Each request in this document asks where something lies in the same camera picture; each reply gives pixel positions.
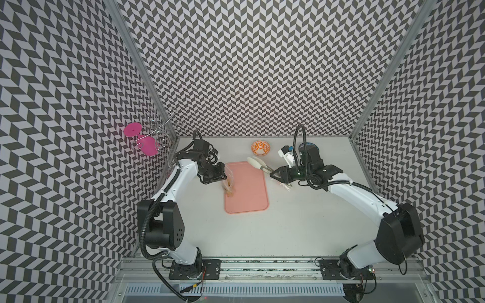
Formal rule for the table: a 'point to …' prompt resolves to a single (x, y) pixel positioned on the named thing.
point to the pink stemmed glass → (148, 144)
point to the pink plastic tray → (251, 189)
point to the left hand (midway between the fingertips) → (226, 178)
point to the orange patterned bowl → (261, 148)
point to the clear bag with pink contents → (228, 183)
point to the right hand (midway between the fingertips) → (273, 177)
